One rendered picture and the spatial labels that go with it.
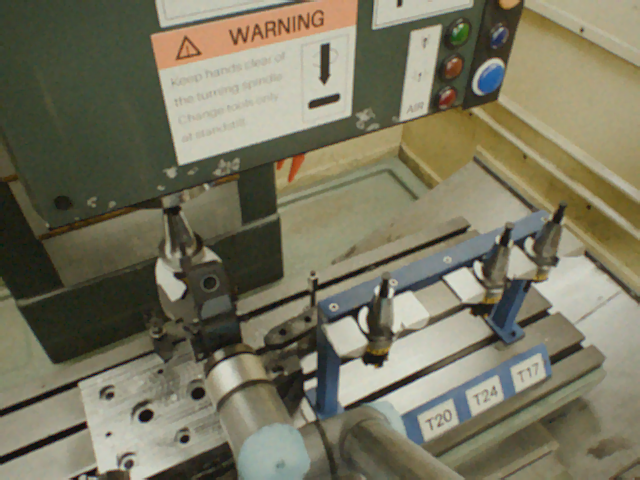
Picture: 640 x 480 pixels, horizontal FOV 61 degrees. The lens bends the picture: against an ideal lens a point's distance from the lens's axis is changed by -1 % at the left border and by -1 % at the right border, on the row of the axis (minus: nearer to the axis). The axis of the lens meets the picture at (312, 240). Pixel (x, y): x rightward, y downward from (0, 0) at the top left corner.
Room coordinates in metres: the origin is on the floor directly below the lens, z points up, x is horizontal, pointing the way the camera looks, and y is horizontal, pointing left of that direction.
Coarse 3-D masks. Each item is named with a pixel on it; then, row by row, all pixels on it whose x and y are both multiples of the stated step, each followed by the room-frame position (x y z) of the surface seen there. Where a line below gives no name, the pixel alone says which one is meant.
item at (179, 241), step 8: (168, 216) 0.52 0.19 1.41; (176, 216) 0.52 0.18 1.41; (184, 216) 0.53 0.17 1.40; (168, 224) 0.52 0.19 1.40; (176, 224) 0.52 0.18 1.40; (184, 224) 0.52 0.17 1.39; (168, 232) 0.52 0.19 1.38; (176, 232) 0.52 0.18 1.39; (184, 232) 0.52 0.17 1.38; (168, 240) 0.52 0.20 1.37; (176, 240) 0.51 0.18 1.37; (184, 240) 0.52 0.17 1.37; (192, 240) 0.53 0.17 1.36; (168, 248) 0.51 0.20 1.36; (176, 248) 0.51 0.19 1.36; (184, 248) 0.51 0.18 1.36; (192, 248) 0.52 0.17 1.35; (176, 256) 0.51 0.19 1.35
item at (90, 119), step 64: (0, 0) 0.31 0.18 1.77; (64, 0) 0.32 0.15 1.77; (128, 0) 0.34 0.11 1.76; (0, 64) 0.30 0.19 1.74; (64, 64) 0.32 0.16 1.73; (128, 64) 0.33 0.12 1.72; (384, 64) 0.43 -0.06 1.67; (0, 128) 0.30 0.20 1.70; (64, 128) 0.31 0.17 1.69; (128, 128) 0.33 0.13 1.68; (320, 128) 0.40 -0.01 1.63; (384, 128) 0.44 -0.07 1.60; (64, 192) 0.30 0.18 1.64; (128, 192) 0.32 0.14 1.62
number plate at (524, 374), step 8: (528, 360) 0.59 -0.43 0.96; (536, 360) 0.59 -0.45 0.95; (512, 368) 0.57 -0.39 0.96; (520, 368) 0.57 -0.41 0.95; (528, 368) 0.57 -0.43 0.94; (536, 368) 0.58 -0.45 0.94; (512, 376) 0.56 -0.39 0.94; (520, 376) 0.56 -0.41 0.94; (528, 376) 0.56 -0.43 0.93; (536, 376) 0.57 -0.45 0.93; (544, 376) 0.57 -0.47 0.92; (520, 384) 0.55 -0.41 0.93; (528, 384) 0.55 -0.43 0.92
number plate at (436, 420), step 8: (448, 400) 0.50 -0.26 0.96; (432, 408) 0.48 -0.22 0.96; (440, 408) 0.48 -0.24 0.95; (448, 408) 0.49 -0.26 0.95; (424, 416) 0.47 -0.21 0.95; (432, 416) 0.47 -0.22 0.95; (440, 416) 0.47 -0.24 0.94; (448, 416) 0.48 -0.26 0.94; (456, 416) 0.48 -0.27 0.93; (424, 424) 0.46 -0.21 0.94; (432, 424) 0.46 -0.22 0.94; (440, 424) 0.46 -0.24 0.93; (448, 424) 0.47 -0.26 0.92; (456, 424) 0.47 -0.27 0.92; (424, 432) 0.45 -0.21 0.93; (432, 432) 0.45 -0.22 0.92; (440, 432) 0.45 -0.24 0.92; (424, 440) 0.44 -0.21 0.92
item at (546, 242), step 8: (544, 224) 0.64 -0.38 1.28; (552, 224) 0.63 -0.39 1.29; (560, 224) 0.63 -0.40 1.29; (544, 232) 0.63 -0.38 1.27; (552, 232) 0.63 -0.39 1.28; (560, 232) 0.63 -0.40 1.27; (536, 240) 0.64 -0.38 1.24; (544, 240) 0.63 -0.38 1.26; (552, 240) 0.62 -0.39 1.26; (536, 248) 0.63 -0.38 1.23; (544, 248) 0.62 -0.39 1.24; (552, 248) 0.62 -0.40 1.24; (544, 256) 0.62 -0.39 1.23; (552, 256) 0.62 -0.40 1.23
